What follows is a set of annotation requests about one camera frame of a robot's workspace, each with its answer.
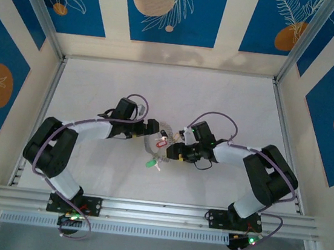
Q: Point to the red key tag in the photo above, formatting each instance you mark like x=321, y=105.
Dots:
x=161, y=145

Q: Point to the green key tag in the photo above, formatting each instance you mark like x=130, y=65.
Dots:
x=150, y=163

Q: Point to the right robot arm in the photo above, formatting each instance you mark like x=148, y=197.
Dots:
x=230, y=154

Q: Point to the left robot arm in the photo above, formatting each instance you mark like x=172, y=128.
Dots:
x=93, y=129

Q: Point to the black key tag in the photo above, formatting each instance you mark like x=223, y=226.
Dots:
x=163, y=132

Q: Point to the yellow key tag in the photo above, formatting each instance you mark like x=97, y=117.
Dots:
x=176, y=137

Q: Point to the silver key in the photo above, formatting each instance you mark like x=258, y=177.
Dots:
x=157, y=167

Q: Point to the wide aluminium base rail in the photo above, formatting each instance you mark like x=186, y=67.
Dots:
x=156, y=210

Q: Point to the aluminium table back rail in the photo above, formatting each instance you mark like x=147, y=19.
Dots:
x=174, y=68

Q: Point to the aluminium table side rail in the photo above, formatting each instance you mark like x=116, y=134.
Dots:
x=285, y=130
x=46, y=101

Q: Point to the slanted aluminium frame post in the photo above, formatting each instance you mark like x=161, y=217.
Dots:
x=40, y=12
x=305, y=41

